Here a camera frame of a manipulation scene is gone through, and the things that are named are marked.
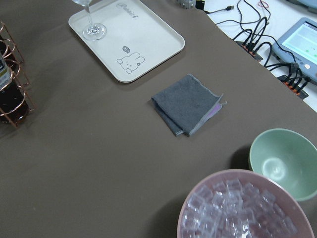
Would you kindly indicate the clear ice cubes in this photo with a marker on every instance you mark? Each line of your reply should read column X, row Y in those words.
column 232, row 209

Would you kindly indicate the grey folded cloth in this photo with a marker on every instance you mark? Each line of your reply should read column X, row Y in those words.
column 186, row 105

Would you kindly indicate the copper wire bottle basket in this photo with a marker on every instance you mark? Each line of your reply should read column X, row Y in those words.
column 21, row 78

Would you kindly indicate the black usb hub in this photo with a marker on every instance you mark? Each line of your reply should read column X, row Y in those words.
column 293, row 86
column 255, row 56

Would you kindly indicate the pink bowl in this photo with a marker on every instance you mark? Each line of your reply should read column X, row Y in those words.
column 284, row 199

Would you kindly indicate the cream rabbit tray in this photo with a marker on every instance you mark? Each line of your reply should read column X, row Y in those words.
column 137, row 40

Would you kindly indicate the green bowl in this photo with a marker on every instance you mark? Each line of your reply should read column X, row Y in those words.
column 287, row 158

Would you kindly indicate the clear wine glass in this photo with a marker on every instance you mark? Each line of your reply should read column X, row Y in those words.
column 94, row 31

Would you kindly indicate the teach pendant tablet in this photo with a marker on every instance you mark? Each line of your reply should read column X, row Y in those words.
column 299, row 44

